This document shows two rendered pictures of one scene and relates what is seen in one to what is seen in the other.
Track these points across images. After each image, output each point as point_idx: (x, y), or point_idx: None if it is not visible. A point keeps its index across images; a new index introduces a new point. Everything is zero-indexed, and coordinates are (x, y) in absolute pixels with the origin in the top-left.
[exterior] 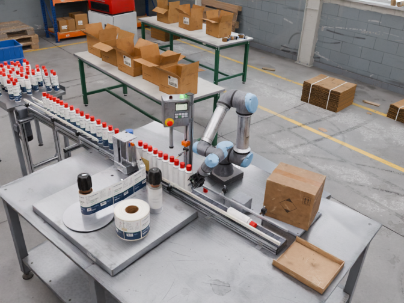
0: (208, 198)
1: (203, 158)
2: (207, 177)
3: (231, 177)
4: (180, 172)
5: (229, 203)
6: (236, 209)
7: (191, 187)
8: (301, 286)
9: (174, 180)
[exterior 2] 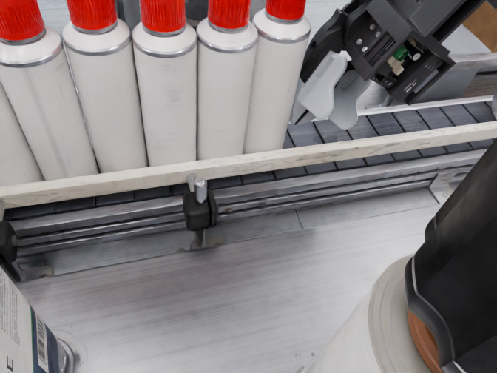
0: (362, 119)
1: (44, 3)
2: None
3: (265, 4)
4: (242, 65)
5: (376, 91)
6: (441, 92)
7: (298, 117)
8: None
9: (180, 146)
